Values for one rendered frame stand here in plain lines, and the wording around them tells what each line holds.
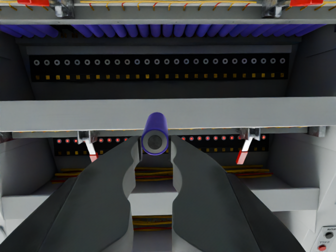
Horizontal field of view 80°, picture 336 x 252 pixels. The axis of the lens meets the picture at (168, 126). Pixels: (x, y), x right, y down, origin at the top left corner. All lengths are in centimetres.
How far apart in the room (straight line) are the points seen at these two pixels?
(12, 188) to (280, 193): 53
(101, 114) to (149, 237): 43
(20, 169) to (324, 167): 61
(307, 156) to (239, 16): 33
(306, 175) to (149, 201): 33
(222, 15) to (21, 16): 27
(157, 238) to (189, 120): 42
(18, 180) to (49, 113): 23
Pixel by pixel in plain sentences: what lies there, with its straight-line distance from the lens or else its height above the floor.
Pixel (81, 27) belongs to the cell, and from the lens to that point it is 38.
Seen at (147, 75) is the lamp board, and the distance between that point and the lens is 44.
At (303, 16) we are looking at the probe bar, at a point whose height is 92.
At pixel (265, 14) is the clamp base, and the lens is 33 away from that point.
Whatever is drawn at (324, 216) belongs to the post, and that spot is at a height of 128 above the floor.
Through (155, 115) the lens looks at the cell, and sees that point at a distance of 17.
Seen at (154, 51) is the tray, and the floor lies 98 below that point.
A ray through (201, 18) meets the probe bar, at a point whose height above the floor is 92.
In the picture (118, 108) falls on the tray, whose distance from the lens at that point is 31.
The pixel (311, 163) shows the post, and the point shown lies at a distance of 51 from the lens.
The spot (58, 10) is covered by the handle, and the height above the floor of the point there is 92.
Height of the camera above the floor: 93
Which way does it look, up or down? 27 degrees up
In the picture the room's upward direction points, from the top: 180 degrees clockwise
